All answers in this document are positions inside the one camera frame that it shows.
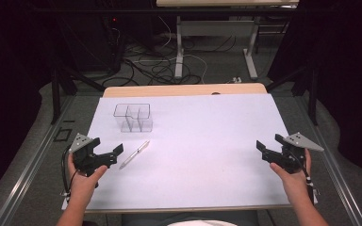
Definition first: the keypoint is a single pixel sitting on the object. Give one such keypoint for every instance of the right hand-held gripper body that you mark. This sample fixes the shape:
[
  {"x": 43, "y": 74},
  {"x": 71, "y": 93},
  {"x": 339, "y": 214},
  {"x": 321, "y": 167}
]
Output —
[{"x": 287, "y": 158}]

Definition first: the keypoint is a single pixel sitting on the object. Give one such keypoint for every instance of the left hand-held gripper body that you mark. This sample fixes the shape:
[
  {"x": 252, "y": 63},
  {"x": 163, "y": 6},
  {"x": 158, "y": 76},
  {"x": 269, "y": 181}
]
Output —
[{"x": 82, "y": 155}]

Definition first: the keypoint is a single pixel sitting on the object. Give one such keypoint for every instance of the silver pen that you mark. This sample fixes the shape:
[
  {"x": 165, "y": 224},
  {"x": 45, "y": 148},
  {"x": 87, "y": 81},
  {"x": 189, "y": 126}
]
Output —
[{"x": 134, "y": 155}]

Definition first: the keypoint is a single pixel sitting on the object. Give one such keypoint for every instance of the clear plastic organizer box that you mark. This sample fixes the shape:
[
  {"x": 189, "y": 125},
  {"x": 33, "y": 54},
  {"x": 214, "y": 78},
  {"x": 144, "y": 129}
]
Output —
[{"x": 135, "y": 119}]

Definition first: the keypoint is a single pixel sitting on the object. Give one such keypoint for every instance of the person's right hand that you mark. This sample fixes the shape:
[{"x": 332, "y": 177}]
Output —
[{"x": 293, "y": 185}]

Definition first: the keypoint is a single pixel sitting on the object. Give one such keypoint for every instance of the person's left hand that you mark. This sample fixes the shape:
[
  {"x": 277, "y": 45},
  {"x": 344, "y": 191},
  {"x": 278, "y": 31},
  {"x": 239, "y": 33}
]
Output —
[{"x": 83, "y": 186}]

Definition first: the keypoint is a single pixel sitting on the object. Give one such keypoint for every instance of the black metal stand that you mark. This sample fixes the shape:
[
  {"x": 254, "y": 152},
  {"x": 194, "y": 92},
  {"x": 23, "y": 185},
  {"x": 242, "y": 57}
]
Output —
[
  {"x": 56, "y": 94},
  {"x": 312, "y": 94}
]

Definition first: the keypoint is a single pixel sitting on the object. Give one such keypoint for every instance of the white table mat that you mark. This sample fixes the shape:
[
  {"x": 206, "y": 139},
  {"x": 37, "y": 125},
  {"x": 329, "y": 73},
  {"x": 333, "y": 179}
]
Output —
[{"x": 201, "y": 150}]

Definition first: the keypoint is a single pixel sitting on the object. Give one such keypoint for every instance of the white power plug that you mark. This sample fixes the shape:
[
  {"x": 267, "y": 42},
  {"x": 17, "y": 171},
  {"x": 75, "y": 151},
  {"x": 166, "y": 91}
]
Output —
[{"x": 237, "y": 80}]

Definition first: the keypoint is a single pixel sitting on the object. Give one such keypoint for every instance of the person's grey trousers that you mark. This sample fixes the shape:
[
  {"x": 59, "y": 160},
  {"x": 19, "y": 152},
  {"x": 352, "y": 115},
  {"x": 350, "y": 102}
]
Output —
[{"x": 144, "y": 219}]

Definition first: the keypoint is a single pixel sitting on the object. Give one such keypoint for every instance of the wooden table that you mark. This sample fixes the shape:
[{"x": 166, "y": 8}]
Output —
[{"x": 169, "y": 90}]

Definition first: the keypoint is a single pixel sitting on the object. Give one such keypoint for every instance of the dark curtain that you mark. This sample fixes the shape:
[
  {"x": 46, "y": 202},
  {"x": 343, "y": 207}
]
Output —
[
  {"x": 352, "y": 78},
  {"x": 9, "y": 78}
]

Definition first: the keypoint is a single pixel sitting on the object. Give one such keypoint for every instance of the person's white shirt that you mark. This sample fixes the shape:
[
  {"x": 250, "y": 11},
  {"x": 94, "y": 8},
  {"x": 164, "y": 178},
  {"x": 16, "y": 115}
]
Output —
[{"x": 201, "y": 223}]

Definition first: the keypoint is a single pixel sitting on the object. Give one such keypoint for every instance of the black computer tower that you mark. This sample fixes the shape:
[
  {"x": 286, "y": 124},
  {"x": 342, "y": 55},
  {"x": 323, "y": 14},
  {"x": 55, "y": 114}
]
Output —
[{"x": 91, "y": 40}]

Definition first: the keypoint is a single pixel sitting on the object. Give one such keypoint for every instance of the white-legged background desk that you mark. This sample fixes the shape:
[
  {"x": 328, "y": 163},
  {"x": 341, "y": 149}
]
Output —
[{"x": 217, "y": 29}]

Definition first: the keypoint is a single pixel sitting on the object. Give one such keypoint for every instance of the black horizontal bar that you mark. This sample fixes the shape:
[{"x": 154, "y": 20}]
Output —
[{"x": 106, "y": 10}]

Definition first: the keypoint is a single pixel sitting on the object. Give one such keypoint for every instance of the aluminium floor rail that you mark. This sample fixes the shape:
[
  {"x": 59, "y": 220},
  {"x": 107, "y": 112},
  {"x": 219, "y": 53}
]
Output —
[
  {"x": 339, "y": 175},
  {"x": 28, "y": 169}
]

